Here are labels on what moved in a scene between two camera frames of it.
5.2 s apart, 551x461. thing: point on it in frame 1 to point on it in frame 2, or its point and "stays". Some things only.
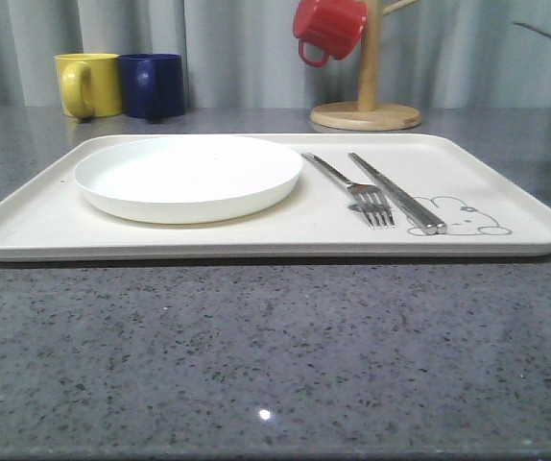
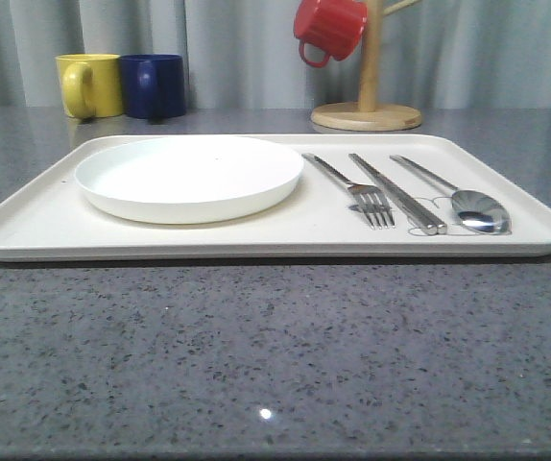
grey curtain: x=245 y=54 stays
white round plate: x=185 y=179 stays
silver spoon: x=546 y=34 to x=475 y=209
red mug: x=338 y=25 stays
